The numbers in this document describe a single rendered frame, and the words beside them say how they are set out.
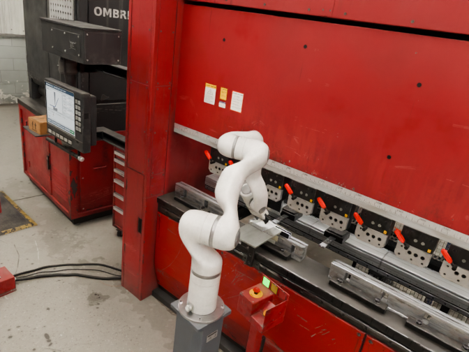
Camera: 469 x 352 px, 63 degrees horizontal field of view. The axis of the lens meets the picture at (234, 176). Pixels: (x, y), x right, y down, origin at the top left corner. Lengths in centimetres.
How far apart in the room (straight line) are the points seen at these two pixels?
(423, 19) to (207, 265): 127
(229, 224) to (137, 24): 152
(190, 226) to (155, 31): 134
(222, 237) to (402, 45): 109
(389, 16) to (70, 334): 265
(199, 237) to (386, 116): 99
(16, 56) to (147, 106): 613
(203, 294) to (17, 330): 181
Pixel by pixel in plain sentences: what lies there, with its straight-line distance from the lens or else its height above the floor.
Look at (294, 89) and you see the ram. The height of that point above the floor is 181.
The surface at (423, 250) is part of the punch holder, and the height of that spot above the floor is 126.
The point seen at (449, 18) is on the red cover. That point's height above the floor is 221.
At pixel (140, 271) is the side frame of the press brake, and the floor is 28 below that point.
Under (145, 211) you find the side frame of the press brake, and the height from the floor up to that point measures 78.
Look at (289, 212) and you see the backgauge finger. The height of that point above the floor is 102.
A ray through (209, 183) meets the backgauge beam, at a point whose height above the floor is 94.
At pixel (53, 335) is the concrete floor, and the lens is 300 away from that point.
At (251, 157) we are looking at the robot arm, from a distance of 153.
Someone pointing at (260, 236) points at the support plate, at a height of 100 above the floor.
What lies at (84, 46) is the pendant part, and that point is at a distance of 233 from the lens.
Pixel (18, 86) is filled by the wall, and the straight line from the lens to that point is 855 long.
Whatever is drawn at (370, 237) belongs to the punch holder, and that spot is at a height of 121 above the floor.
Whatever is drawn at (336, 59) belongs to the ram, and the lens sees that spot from 191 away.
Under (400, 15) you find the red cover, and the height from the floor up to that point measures 220.
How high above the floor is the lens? 210
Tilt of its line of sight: 22 degrees down
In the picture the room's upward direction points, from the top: 8 degrees clockwise
